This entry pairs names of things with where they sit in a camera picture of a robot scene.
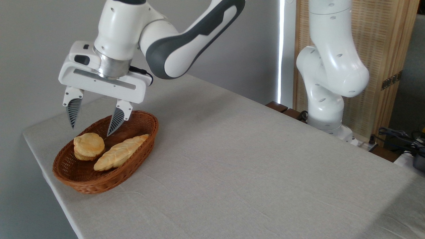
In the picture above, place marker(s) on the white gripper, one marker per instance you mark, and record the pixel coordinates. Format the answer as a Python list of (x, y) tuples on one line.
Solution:
[(99, 84)]

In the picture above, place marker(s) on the round golden bread bun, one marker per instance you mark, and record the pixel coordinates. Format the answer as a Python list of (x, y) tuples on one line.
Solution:
[(89, 145)]

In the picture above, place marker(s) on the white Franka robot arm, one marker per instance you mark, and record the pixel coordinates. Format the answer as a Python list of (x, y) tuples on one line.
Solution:
[(186, 43)]

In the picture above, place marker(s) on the long braided bread loaf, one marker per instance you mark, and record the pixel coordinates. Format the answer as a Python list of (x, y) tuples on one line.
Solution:
[(118, 154)]

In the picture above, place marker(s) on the brown wicker basket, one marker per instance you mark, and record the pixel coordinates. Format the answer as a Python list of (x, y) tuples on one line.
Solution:
[(86, 184)]

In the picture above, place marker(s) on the beige tablecloth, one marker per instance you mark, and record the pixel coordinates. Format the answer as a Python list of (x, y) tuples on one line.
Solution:
[(249, 172)]

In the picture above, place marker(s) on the dark brown wooden block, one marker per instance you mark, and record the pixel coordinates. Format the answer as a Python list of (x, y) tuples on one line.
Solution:
[(292, 114), (276, 106)]

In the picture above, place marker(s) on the white power strip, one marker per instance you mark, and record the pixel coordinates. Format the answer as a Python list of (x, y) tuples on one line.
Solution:
[(363, 145)]

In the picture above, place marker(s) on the wooden bamboo folding screen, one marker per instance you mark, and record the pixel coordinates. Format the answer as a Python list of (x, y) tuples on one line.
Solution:
[(382, 39)]

